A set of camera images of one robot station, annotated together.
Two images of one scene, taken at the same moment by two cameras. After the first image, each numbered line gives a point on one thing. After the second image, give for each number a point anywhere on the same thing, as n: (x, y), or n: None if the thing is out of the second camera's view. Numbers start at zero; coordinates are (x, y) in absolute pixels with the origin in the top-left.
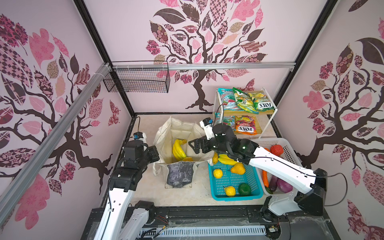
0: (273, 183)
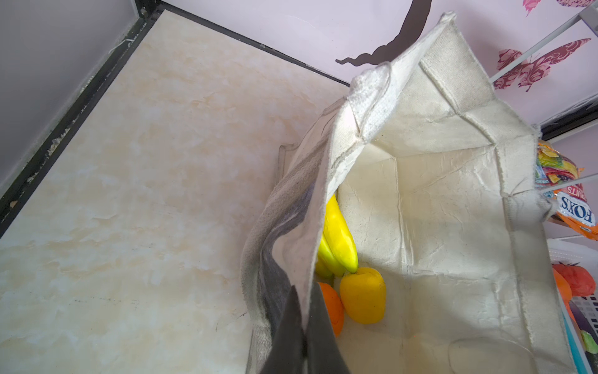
0: (582, 321)
